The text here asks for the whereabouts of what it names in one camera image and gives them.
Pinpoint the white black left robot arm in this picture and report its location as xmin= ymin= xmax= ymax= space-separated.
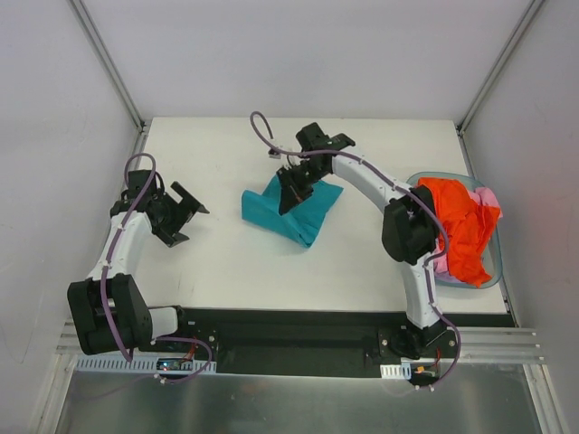
xmin=67 ymin=170 xmax=209 ymax=358

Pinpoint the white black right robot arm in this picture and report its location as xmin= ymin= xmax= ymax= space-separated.
xmin=277 ymin=123 xmax=446 ymax=357

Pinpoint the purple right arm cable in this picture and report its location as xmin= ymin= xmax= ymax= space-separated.
xmin=250 ymin=110 xmax=462 ymax=398

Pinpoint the orange t shirt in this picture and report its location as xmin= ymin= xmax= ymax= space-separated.
xmin=416 ymin=176 xmax=503 ymax=288

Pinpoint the teal t shirt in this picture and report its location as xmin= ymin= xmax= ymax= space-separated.
xmin=241 ymin=176 xmax=343 ymax=248

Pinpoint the right aluminium corner post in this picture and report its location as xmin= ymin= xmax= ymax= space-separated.
xmin=455 ymin=0 xmax=547 ymax=133

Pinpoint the pink t shirt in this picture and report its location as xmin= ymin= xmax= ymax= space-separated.
xmin=433 ymin=185 xmax=500 ymax=274

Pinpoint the small white cable duct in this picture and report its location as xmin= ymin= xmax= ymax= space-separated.
xmin=380 ymin=363 xmax=412 ymax=381

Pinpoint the aluminium front frame rail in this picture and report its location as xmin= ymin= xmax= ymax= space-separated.
xmin=54 ymin=316 xmax=547 ymax=363

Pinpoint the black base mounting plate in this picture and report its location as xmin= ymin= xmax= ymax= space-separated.
xmin=140 ymin=308 xmax=458 ymax=378

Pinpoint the aluminium corner post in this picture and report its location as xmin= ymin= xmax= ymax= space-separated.
xmin=455 ymin=0 xmax=547 ymax=133
xmin=67 ymin=0 xmax=147 ymax=132

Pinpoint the left aluminium corner post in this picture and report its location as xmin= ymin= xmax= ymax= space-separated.
xmin=67 ymin=0 xmax=147 ymax=132

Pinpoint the white slotted cable duct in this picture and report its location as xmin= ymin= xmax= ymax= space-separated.
xmin=76 ymin=355 xmax=217 ymax=375

